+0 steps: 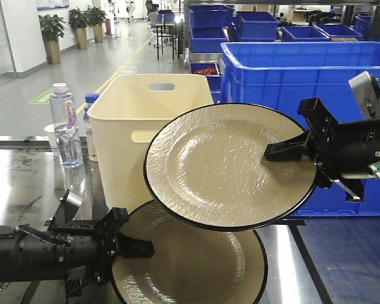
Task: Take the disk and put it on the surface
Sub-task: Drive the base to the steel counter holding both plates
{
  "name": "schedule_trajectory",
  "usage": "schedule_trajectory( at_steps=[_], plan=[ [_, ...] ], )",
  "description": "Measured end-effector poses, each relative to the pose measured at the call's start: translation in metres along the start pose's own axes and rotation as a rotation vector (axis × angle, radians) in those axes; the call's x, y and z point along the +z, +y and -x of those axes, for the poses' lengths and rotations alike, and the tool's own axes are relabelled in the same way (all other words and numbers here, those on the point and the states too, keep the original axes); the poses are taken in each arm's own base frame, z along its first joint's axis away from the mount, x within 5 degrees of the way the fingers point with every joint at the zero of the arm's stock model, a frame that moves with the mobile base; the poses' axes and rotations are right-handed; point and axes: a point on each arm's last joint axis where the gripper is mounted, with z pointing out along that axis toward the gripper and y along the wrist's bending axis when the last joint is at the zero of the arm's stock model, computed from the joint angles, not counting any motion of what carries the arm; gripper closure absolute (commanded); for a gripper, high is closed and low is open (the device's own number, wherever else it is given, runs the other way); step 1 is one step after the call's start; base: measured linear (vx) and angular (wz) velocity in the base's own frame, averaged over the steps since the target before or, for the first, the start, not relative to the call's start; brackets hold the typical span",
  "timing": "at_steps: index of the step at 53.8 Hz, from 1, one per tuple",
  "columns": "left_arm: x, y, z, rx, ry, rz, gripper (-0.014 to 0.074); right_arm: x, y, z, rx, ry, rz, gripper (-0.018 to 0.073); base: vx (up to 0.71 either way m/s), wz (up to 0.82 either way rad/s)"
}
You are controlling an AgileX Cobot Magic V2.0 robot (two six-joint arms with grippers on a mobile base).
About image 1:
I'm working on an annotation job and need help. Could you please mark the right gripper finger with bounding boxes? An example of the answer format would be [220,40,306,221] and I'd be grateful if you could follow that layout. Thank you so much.
[263,131,310,162]

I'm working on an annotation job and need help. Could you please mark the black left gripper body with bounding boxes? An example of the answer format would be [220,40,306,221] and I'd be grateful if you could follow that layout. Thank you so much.
[50,206,129,284]

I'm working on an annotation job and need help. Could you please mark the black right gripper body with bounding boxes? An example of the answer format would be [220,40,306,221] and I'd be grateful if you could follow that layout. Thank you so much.
[298,98,364,202]

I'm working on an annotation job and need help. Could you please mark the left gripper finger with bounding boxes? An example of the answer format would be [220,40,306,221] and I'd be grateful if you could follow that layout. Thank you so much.
[117,233,155,258]

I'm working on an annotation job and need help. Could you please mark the beige plate black rim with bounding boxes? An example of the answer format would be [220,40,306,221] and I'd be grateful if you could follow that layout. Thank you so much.
[111,201,268,303]
[143,103,316,231]

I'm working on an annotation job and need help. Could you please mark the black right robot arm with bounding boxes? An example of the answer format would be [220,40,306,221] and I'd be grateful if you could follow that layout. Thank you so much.
[263,98,380,202]

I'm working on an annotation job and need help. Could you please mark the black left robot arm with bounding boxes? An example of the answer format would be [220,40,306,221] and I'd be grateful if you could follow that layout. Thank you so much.
[0,208,155,283]

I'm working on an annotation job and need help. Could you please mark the large blue plastic crate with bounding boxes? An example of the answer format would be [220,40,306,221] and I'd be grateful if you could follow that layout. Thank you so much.
[221,41,380,217]

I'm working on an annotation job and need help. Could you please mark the white paper cup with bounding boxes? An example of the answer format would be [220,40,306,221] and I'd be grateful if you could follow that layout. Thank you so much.
[44,124,60,157]

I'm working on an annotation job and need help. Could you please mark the clear water bottle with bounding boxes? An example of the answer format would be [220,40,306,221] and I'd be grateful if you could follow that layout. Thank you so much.
[50,82,84,168]

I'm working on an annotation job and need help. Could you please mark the cream plastic bin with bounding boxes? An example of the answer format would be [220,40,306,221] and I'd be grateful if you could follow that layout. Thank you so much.
[88,73,213,212]

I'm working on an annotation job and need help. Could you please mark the blue cap bottle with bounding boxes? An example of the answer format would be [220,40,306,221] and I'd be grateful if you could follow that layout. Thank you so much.
[83,92,100,162]

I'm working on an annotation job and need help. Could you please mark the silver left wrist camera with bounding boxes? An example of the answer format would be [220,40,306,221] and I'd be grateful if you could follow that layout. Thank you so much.
[51,189,83,226]

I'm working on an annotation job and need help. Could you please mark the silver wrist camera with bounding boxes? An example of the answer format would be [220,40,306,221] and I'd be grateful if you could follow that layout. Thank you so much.
[348,71,380,119]
[51,189,83,226]

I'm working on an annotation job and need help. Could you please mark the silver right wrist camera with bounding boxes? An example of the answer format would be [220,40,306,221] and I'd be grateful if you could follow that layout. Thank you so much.
[348,71,380,119]

